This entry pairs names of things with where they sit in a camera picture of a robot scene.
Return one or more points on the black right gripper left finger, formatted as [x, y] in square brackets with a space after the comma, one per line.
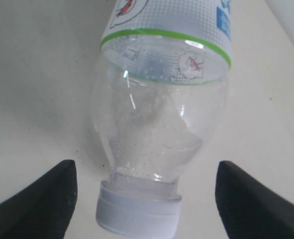
[44, 209]

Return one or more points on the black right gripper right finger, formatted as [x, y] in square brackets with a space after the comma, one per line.
[248, 209]

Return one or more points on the green apple label bottle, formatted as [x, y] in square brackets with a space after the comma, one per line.
[160, 87]

